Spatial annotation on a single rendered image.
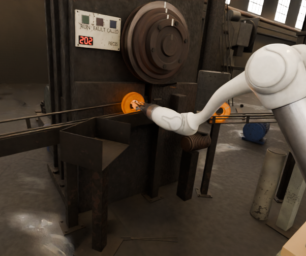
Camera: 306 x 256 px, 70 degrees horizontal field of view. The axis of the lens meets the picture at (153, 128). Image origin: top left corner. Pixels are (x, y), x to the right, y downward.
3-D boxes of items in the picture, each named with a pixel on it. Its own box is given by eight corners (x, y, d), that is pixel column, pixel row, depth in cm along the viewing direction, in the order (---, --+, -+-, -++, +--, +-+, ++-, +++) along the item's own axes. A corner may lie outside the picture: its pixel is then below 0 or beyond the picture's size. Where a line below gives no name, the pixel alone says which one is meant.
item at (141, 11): (120, 82, 133) (123, -7, 118) (178, 83, 160) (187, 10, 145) (125, 84, 128) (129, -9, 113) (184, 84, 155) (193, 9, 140)
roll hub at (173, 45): (143, 68, 127) (147, 14, 119) (179, 70, 143) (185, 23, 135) (149, 69, 123) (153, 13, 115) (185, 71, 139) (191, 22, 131)
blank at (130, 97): (120, 93, 133) (123, 94, 130) (142, 90, 141) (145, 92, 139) (120, 117, 139) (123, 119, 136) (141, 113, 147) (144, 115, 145)
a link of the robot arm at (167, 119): (147, 121, 116) (164, 127, 125) (165, 132, 105) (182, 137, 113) (155, 102, 115) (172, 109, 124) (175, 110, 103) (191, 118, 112)
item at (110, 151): (65, 263, 113) (59, 130, 91) (94, 228, 137) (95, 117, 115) (99, 278, 107) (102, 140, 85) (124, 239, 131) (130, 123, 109)
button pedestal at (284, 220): (263, 225, 153) (287, 142, 134) (280, 214, 167) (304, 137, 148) (287, 241, 141) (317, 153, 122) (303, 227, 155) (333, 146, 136)
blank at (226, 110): (214, 124, 167) (215, 126, 164) (204, 107, 163) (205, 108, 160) (233, 114, 165) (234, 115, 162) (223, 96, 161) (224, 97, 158)
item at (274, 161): (246, 212, 165) (263, 149, 149) (255, 207, 172) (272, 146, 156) (262, 222, 156) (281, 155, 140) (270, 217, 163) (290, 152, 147)
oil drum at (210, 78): (185, 115, 438) (191, 68, 411) (205, 113, 473) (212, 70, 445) (208, 123, 393) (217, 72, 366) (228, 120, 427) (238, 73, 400)
